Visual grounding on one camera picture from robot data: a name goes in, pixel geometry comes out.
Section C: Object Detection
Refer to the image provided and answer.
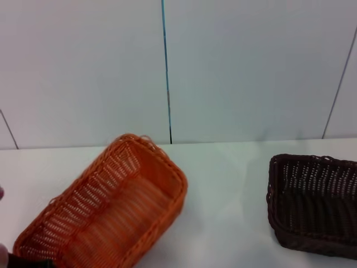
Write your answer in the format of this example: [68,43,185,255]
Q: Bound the orange woven plastic basket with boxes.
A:
[13,133,189,268]

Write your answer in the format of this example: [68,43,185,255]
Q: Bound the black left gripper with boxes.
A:
[7,252,55,268]

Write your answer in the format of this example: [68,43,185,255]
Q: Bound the dark brown woven plastic basket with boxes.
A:
[266,153,357,260]

